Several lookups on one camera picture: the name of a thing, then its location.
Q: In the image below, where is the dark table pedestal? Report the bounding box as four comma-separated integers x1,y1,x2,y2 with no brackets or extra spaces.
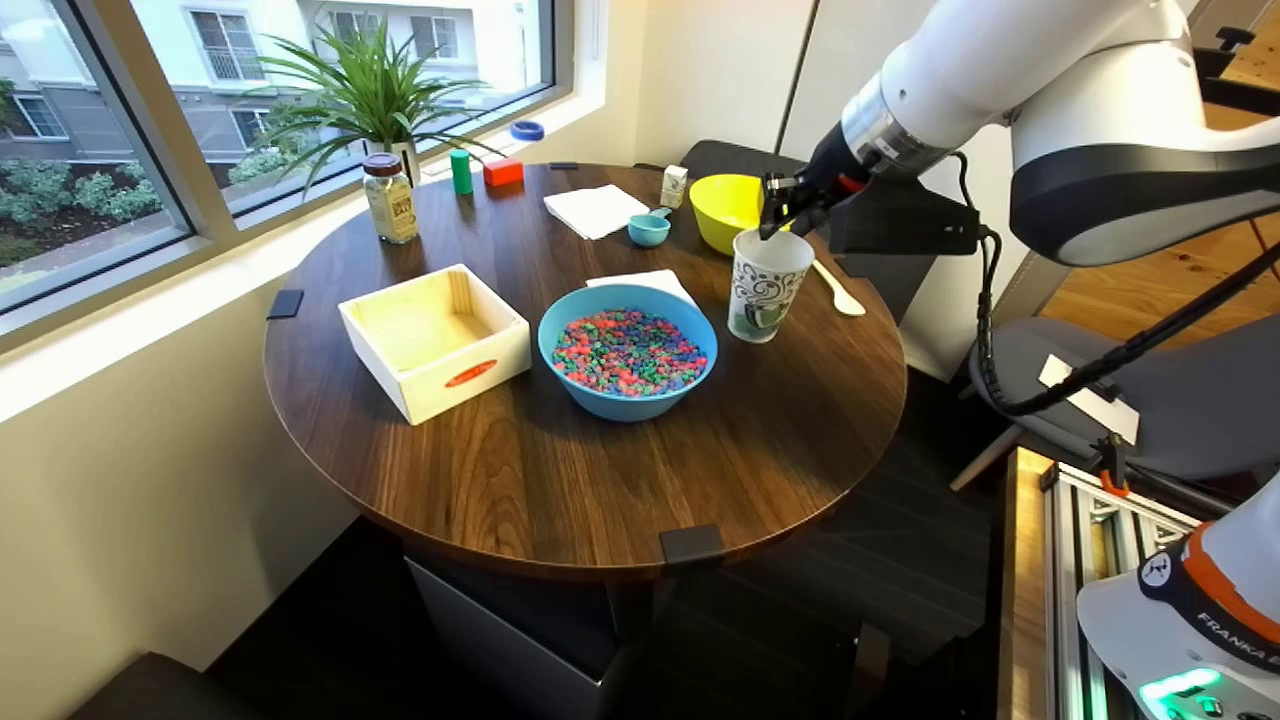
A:
397,532,897,720

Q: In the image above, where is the yellow plastic bowl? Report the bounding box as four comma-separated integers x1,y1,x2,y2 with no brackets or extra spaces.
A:
684,174,779,261

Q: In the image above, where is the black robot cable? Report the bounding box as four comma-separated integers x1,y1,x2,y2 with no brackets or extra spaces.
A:
947,148,1280,419

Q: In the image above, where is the green potted plant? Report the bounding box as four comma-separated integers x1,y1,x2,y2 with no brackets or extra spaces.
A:
234,18,511,193

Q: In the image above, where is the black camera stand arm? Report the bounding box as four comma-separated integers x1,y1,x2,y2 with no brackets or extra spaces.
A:
1192,21,1280,122

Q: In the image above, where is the folded white napkin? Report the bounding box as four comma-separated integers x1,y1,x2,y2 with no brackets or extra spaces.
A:
539,182,651,245

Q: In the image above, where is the small white card packet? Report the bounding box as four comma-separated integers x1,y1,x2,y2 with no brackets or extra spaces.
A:
657,161,690,213

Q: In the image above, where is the cream wooden box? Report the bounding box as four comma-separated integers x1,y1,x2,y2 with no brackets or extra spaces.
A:
335,261,534,427

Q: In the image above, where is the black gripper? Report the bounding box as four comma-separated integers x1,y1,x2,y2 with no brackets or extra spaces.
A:
756,126,872,245

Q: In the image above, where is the white orange robot part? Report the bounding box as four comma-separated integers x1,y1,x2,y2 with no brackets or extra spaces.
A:
1073,473,1280,720

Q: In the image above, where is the light grey chair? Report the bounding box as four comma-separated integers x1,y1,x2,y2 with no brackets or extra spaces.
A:
947,312,1280,499

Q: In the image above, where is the white plastic spoon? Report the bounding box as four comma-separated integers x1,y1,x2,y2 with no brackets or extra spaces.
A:
810,256,868,321

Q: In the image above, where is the white tag on stand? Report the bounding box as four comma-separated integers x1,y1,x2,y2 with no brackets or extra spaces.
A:
1036,347,1148,447

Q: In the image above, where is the white paper napkin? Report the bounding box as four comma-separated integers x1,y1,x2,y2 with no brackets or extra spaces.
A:
585,270,698,312

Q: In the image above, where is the aluminium frame with wood edge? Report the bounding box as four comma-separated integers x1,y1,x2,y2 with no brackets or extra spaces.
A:
995,446,1204,720

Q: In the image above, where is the glass jar with yellow label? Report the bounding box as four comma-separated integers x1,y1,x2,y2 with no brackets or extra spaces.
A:
359,148,423,250

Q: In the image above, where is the red block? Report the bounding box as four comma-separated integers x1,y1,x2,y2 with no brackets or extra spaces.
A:
478,155,526,197

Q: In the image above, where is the white mug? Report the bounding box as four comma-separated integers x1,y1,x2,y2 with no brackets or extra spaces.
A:
725,229,814,347

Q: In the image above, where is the blue bowl of colourful beads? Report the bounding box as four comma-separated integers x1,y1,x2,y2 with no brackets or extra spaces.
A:
531,282,725,427

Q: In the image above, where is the window frame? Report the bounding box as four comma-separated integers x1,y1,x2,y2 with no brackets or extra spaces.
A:
0,0,574,353

